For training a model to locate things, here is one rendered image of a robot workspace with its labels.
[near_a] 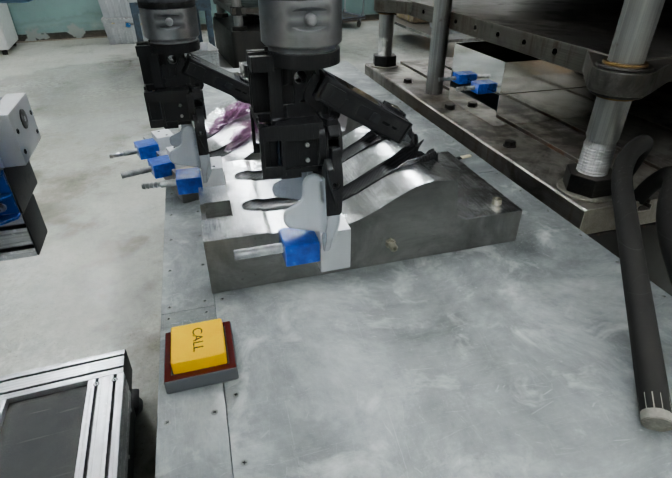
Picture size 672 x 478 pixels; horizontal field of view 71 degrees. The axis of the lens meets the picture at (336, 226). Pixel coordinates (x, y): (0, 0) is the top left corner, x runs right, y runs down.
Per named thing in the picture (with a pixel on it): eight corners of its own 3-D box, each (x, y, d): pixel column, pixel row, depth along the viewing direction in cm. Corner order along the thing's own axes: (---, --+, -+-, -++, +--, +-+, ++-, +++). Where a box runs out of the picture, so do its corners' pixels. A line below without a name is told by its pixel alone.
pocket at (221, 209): (204, 242, 70) (201, 220, 68) (203, 224, 74) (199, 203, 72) (236, 237, 71) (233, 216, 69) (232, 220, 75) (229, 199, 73)
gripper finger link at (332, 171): (317, 208, 52) (311, 128, 49) (333, 206, 52) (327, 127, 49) (328, 220, 47) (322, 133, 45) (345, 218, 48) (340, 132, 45)
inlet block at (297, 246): (239, 287, 53) (233, 247, 50) (234, 262, 57) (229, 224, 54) (350, 267, 56) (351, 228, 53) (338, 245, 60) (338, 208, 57)
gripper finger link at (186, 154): (175, 185, 75) (164, 127, 72) (213, 181, 76) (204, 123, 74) (174, 190, 72) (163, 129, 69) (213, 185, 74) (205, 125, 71)
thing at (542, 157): (577, 236, 95) (587, 204, 91) (364, 77, 201) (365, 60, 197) (867, 184, 115) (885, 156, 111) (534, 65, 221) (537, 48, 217)
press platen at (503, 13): (606, 172, 86) (639, 73, 77) (368, 42, 192) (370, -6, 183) (912, 128, 106) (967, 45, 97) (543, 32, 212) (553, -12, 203)
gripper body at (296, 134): (253, 157, 52) (242, 42, 46) (328, 149, 54) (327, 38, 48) (264, 187, 46) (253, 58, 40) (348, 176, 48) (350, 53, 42)
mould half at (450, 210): (212, 294, 68) (197, 212, 61) (203, 208, 89) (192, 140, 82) (515, 240, 80) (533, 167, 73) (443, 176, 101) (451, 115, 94)
